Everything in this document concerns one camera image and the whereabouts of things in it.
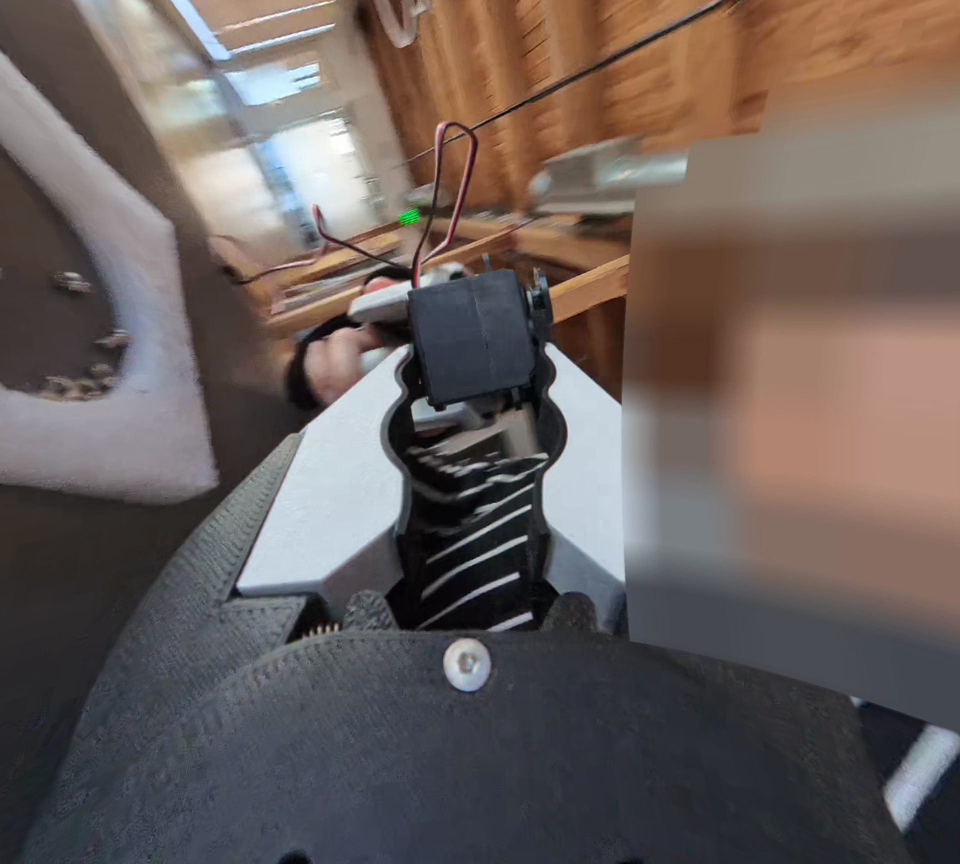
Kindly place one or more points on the person's right hand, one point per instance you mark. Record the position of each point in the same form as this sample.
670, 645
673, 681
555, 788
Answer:
337, 365

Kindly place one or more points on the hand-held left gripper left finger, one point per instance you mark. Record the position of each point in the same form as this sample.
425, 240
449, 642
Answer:
322, 504

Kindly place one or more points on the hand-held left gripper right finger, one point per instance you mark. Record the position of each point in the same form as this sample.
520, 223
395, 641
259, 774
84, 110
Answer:
592, 489

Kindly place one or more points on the cluster of small screws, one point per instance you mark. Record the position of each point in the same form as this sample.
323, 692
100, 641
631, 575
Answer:
105, 339

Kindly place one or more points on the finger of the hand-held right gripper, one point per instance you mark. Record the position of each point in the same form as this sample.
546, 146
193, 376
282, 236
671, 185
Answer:
444, 272
382, 305

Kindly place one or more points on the black servo motor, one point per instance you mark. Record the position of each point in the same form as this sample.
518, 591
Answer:
472, 332

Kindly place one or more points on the white foam sheet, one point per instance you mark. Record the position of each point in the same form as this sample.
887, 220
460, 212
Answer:
165, 354

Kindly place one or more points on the silver duct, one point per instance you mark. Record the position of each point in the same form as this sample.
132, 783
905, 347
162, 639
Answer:
600, 178

